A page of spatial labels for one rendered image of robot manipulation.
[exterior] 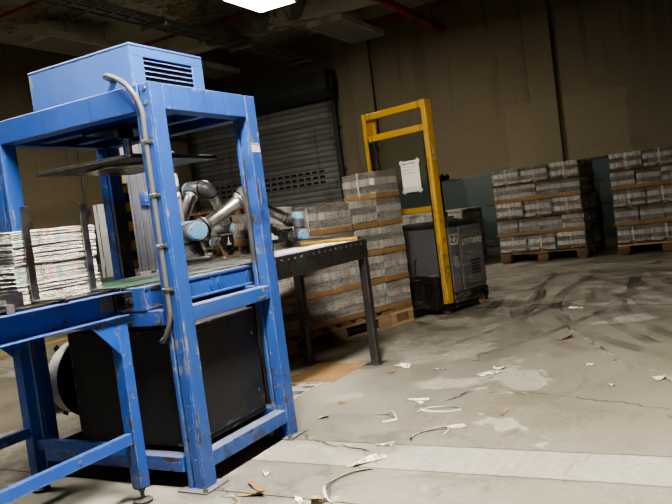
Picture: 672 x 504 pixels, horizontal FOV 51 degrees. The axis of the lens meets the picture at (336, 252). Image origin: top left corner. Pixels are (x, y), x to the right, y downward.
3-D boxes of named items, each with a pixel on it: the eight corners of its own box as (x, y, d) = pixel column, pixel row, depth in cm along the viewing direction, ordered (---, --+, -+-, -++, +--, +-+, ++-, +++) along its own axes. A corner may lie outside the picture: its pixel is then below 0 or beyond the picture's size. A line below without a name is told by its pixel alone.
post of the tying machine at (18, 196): (52, 467, 321) (0, 126, 313) (65, 469, 317) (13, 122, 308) (36, 475, 313) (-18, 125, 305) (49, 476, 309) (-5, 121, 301)
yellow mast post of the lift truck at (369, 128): (384, 303, 659) (360, 115, 650) (390, 302, 665) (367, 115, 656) (391, 303, 652) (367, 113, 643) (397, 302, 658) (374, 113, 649)
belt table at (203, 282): (150, 292, 363) (147, 273, 362) (253, 284, 331) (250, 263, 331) (34, 318, 302) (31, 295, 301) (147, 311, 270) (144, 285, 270)
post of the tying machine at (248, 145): (284, 431, 331) (239, 100, 323) (299, 432, 327) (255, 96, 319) (273, 437, 324) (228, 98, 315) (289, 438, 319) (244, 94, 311)
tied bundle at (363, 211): (321, 234, 585) (318, 206, 584) (347, 230, 605) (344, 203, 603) (353, 230, 557) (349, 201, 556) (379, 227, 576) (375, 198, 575)
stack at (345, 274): (251, 356, 530) (236, 246, 525) (359, 325, 610) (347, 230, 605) (284, 359, 502) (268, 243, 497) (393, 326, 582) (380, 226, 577)
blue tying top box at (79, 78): (112, 124, 346) (106, 83, 345) (208, 101, 317) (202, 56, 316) (33, 119, 307) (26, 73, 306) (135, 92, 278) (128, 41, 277)
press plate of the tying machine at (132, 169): (130, 177, 351) (129, 171, 350) (218, 161, 324) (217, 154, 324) (36, 179, 303) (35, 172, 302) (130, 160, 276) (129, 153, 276)
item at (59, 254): (53, 293, 290) (43, 230, 288) (104, 289, 275) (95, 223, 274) (-33, 310, 257) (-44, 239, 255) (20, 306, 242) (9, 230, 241)
